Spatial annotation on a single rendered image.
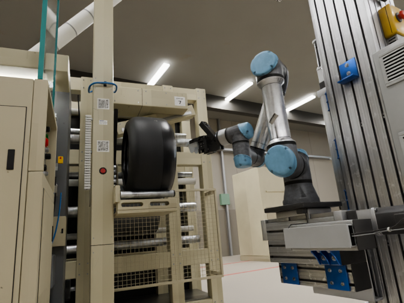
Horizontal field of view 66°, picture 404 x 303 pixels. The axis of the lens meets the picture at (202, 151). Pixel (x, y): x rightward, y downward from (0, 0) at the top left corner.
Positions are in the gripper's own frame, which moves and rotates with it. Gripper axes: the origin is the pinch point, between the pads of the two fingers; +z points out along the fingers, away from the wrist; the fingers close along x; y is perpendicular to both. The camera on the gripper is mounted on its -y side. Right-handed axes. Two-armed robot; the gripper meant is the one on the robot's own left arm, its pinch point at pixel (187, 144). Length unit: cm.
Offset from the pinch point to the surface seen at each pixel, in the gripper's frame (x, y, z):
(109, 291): -5, 70, 66
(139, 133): 7.8, -17.8, 41.9
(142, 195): 12, 19, 49
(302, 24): 420, -272, 30
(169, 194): 27, 20, 40
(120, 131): 36, -37, 93
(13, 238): -72, 34, 23
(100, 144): -1, -17, 68
